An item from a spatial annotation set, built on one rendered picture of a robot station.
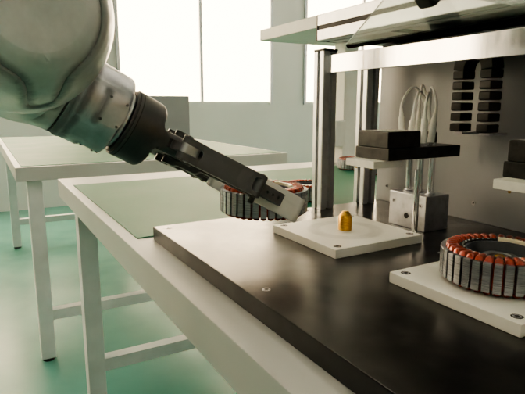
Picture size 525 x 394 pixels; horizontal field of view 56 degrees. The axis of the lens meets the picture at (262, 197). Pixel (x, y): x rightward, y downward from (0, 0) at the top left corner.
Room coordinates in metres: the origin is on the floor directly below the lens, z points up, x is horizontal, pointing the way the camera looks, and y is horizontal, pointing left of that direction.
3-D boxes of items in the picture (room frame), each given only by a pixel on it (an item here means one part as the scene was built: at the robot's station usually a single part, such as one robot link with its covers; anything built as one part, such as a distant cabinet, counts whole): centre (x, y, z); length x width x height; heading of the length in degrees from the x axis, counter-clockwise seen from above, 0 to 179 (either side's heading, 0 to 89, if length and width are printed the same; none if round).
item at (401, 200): (0.76, -0.24, 0.80); 0.08 x 0.05 x 0.06; 30
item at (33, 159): (2.74, 0.82, 0.38); 1.85 x 1.10 x 0.75; 30
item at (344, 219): (0.69, -0.12, 0.80); 0.02 x 0.02 x 0.03
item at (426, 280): (0.47, -0.24, 0.78); 0.15 x 0.15 x 0.01; 30
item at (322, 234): (0.69, -0.12, 0.78); 0.15 x 0.15 x 0.01; 30
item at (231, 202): (0.62, 0.00, 0.84); 0.11 x 0.11 x 0.04
